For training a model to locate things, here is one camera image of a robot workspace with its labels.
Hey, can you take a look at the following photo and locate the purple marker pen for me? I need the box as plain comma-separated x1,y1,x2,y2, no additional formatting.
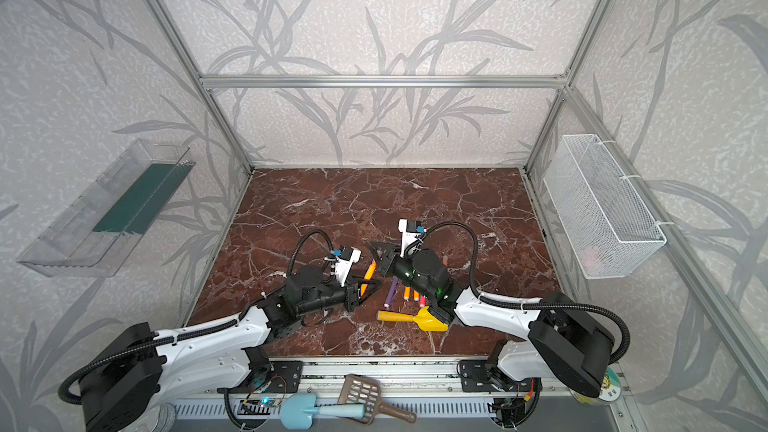
384,277,400,309

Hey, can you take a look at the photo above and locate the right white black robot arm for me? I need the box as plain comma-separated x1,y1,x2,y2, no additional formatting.
369,219,631,398

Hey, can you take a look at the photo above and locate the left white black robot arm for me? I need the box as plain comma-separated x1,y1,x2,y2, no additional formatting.
57,245,381,431

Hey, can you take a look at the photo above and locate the yellow toy shovel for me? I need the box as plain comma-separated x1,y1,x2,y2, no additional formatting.
376,307,450,332

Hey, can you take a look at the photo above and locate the brown slotted scoop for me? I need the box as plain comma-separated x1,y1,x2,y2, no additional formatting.
337,374,417,425

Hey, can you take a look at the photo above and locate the light blue toy shovel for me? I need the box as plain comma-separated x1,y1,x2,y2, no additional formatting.
279,393,366,430

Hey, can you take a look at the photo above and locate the clear round lid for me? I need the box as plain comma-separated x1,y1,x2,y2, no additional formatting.
133,403,177,432

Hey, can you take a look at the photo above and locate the green label tape roll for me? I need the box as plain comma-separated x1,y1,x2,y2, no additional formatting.
570,367,623,406

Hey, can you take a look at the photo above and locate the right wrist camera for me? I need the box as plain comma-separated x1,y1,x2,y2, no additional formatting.
398,218,426,257

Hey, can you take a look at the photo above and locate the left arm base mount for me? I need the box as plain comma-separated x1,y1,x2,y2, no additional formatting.
229,360,303,394

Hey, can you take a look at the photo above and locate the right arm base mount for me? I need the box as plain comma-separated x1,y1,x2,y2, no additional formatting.
457,359,541,394

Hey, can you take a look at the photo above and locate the white wire mesh basket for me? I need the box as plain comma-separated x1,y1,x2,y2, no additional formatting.
544,134,667,280

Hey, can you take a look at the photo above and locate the clear plastic wall tray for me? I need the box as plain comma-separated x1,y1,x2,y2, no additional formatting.
18,139,196,278

